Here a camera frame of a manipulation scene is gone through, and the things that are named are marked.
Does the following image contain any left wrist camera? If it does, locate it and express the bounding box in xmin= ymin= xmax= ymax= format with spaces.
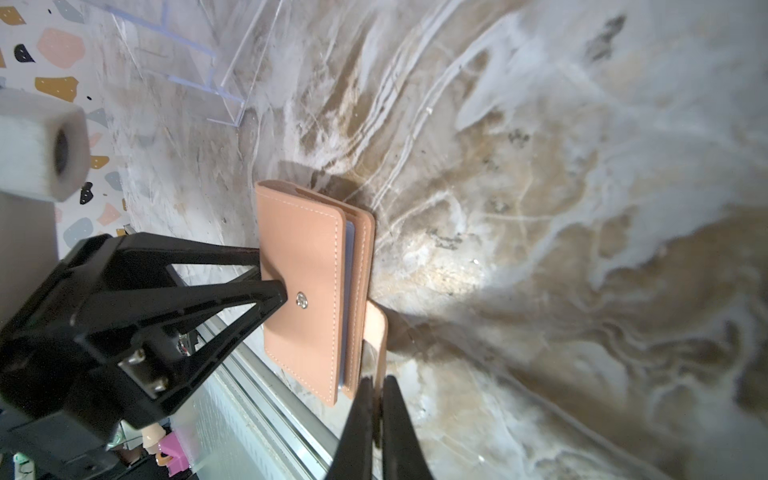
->
xmin=1 ymin=88 xmax=90 ymax=324

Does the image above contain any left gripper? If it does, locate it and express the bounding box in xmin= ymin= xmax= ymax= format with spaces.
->
xmin=1 ymin=233 xmax=287 ymax=474

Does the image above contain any pink leather card holder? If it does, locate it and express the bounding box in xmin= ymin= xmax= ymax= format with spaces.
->
xmin=255 ymin=180 xmax=388 ymax=406

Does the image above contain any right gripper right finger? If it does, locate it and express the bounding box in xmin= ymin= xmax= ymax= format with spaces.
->
xmin=381 ymin=375 xmax=433 ymax=480

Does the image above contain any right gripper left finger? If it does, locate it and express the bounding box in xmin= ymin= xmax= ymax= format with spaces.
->
xmin=325 ymin=377 xmax=374 ymax=480

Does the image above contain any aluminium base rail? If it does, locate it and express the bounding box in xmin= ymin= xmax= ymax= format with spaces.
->
xmin=172 ymin=345 xmax=352 ymax=479

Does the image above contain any clear acrylic card stand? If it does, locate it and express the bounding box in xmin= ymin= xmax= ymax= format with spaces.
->
xmin=89 ymin=0 xmax=284 ymax=127

